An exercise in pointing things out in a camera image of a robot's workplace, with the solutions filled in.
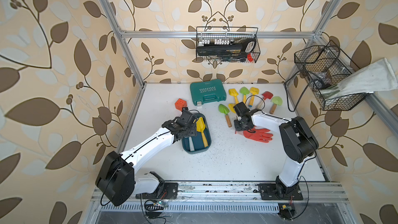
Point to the white cloth bag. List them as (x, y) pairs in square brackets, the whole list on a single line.
[(378, 76)]

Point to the yellow square shovel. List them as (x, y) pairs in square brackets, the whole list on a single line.
[(231, 107)]

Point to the red work glove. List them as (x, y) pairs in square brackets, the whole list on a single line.
[(262, 135)]

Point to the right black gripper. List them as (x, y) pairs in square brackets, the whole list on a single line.
[(237, 127)]

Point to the green shovel orange handle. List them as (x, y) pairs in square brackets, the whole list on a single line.
[(244, 91)]

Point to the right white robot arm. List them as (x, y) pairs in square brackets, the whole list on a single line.
[(298, 141)]

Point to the green trowel wooden handle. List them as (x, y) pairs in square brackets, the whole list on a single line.
[(276, 101)]

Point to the back wire basket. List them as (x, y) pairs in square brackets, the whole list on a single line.
[(227, 44)]

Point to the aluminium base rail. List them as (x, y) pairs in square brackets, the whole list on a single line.
[(228, 197)]

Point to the light blue shovel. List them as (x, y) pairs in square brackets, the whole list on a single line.
[(191, 144)]

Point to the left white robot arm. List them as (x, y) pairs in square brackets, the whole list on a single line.
[(117, 178)]

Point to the red shovel wooden handle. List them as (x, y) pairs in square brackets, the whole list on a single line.
[(265, 96)]

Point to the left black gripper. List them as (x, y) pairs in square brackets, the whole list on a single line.
[(194, 133)]

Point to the yellow shovel blue handle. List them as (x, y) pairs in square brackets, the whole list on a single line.
[(234, 93)]

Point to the teal storage box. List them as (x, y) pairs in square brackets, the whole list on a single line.
[(197, 141)]

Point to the right wire basket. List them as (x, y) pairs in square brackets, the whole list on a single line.
[(322, 67)]

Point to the wire basket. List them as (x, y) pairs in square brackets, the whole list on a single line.
[(322, 67), (227, 44)]

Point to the black handheld tool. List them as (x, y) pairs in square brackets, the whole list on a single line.
[(243, 48)]

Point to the green tool case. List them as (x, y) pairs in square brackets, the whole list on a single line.
[(208, 92)]

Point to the green round shovel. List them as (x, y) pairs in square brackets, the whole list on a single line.
[(224, 110)]

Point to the yellow shovel wooden handle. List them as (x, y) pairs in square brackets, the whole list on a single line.
[(254, 91)]

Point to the red cube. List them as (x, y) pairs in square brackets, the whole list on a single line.
[(180, 104)]

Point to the large yellow shovel yellow handle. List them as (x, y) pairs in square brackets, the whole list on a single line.
[(200, 128)]

